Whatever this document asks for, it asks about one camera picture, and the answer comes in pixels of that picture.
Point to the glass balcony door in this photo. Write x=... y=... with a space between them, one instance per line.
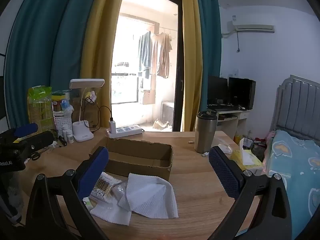
x=178 y=67

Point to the small toy figure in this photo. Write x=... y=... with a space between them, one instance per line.
x=91 y=97

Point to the teal curtain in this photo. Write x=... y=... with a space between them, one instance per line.
x=211 y=42
x=50 y=42

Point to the grey padded bed headboard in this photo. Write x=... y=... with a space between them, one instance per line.
x=297 y=105

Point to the yellow green sponge pack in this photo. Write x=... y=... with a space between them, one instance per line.
x=60 y=93

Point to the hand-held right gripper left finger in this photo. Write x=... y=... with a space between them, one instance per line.
x=93 y=172

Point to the brown cardboard carton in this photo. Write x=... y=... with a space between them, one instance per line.
x=94 y=116

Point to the white computer desk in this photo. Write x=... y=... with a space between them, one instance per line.
x=228 y=123

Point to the white desk lamp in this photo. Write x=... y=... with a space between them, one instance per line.
x=83 y=133

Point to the hanging blue shirt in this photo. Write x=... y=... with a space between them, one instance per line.
x=145 y=52

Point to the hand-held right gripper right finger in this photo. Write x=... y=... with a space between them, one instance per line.
x=223 y=173

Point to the clear plastic wrapper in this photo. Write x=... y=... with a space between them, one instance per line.
x=119 y=190

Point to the small white bottle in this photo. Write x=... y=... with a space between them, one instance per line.
x=70 y=137
x=65 y=131

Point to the light blue printed blanket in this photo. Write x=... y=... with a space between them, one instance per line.
x=290 y=160

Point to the blue and white packet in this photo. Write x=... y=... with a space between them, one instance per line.
x=67 y=105

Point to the cotton swab pack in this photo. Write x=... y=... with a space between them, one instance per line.
x=103 y=187

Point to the yellow tissue pack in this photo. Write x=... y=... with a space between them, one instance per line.
x=237 y=157

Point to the hanging beige shirt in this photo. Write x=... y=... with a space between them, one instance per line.
x=155 y=52

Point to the black keyboard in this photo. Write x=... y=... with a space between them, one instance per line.
x=221 y=108

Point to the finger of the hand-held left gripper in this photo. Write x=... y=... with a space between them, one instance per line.
x=40 y=140
x=26 y=129

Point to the clear plastic bag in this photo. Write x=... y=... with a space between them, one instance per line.
x=225 y=148

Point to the hanging tan shirt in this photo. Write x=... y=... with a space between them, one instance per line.
x=165 y=57

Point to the steel tumbler with black lid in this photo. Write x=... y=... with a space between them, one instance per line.
x=205 y=135

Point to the green snack packet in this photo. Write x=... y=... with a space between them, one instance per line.
x=40 y=105

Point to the brown cardboard box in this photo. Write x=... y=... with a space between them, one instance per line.
x=140 y=165

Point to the white power strip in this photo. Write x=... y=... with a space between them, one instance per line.
x=128 y=130

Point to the outdoor air conditioner unit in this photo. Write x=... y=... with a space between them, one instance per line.
x=167 y=112

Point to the white charger plug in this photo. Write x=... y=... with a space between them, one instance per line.
x=112 y=127

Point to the yellow curtain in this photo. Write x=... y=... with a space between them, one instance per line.
x=102 y=42
x=191 y=55

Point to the white air conditioner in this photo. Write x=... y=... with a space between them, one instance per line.
x=250 y=23

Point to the white perforated basket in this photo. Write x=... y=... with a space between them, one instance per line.
x=61 y=123

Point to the black computer monitor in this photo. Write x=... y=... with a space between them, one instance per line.
x=241 y=92
x=217 y=90

